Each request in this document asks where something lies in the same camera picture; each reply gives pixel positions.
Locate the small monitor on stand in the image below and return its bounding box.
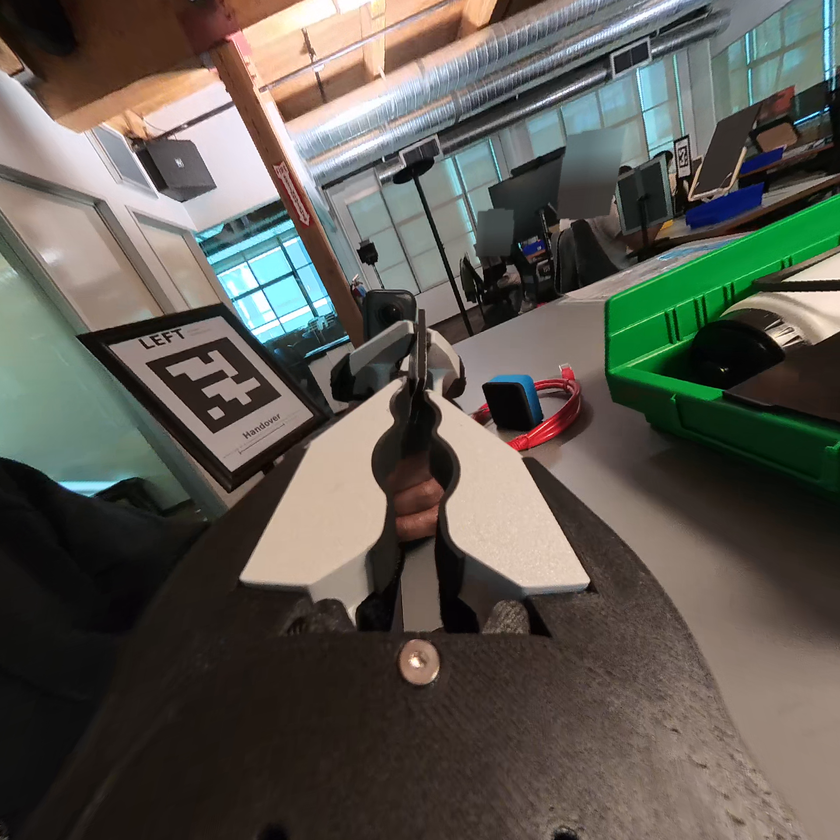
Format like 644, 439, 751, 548
615, 157, 675, 260

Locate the person's left hand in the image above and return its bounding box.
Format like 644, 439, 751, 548
386, 459, 455, 544

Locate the black flat sheet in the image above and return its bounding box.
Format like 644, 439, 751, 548
721, 338, 840, 425

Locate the green plastic bin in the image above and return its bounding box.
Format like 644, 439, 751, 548
604, 196, 840, 494

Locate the blue black eraser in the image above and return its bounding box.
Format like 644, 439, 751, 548
481, 374, 547, 432

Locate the wooden post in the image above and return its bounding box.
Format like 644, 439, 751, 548
209, 36, 366, 345

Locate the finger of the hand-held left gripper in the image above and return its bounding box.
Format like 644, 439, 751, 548
425, 330, 465, 396
348, 320, 421, 396

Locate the black office chair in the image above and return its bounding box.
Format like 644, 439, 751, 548
458, 255, 522, 324

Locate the silver ventilation duct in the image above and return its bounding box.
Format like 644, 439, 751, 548
289, 0, 716, 152
308, 66, 631, 185

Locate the blue plastic bin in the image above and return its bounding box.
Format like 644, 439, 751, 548
684, 182, 767, 228

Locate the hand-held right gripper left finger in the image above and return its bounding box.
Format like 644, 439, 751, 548
239, 378, 413, 626

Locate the thin dark card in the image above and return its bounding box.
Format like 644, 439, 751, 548
408, 308, 429, 454

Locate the black wall speaker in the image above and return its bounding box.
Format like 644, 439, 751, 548
133, 136, 219, 204

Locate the white roll black cap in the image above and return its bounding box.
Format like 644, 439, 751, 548
688, 289, 840, 391

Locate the red cable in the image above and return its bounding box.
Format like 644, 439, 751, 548
470, 363, 584, 452

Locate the black framed marker sign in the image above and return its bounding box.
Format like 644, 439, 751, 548
77, 303, 332, 494

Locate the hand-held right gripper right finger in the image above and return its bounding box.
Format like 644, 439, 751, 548
425, 388, 592, 626

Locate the tilted black board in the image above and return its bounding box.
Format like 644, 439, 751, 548
689, 100, 765, 202

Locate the large dark monitor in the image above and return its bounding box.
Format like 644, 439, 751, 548
487, 147, 567, 232

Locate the black floor lamp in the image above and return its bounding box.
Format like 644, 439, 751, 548
392, 163, 475, 337

